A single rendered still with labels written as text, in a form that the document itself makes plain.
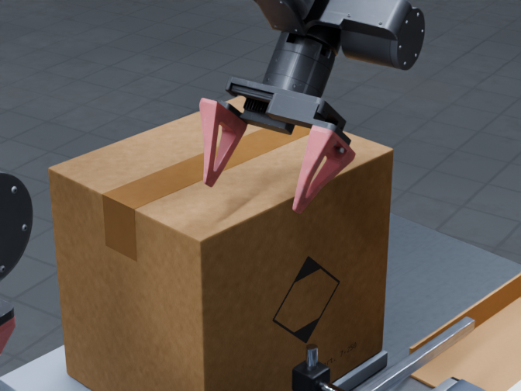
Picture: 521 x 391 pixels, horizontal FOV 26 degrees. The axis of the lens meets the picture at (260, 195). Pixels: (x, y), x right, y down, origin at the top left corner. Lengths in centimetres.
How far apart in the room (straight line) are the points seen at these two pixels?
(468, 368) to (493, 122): 297
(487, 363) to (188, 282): 46
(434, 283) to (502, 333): 15
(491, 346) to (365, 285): 22
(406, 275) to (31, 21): 410
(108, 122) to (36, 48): 96
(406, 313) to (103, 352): 44
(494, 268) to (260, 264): 56
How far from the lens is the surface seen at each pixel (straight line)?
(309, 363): 115
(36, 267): 333
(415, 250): 166
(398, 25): 101
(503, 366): 142
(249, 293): 115
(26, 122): 434
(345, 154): 103
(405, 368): 118
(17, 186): 55
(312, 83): 104
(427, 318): 151
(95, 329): 127
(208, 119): 105
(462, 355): 143
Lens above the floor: 163
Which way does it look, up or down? 26 degrees down
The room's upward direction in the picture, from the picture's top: straight up
